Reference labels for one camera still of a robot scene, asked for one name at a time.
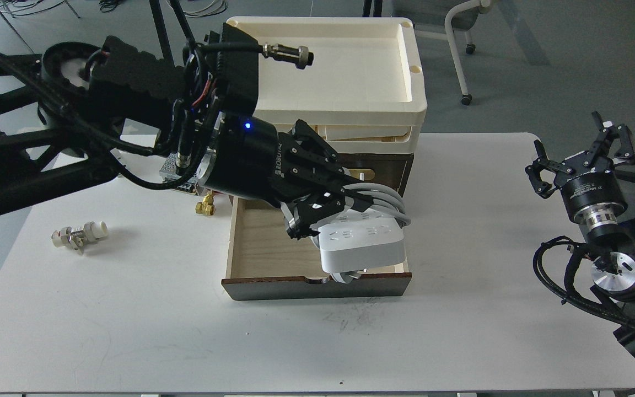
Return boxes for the white power strip with cable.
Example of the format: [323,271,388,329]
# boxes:
[310,183,411,284]

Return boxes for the grey metal frame legs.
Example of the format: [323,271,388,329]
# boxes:
[0,1,94,53]

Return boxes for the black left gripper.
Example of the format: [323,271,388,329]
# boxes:
[197,115,373,239]

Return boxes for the metal mesh power supply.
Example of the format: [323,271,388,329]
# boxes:
[159,153,197,195]

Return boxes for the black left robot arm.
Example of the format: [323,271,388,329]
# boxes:
[0,24,374,239]

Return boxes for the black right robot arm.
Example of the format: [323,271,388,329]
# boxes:
[525,111,635,358]

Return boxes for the black table legs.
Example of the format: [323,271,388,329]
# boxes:
[149,1,195,65]

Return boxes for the white plastic pipe fitting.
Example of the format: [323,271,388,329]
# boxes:
[51,221,109,255]

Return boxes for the brass valve red handle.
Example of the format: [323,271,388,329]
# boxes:
[195,190,217,216]

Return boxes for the cream plastic tray stack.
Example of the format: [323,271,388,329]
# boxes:
[227,16,427,155]

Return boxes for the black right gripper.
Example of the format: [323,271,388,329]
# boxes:
[525,111,635,223]

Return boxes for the white chair with wheels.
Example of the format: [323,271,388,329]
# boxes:
[389,0,493,106]

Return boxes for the open wooden drawer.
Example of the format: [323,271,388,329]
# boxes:
[221,198,412,301]

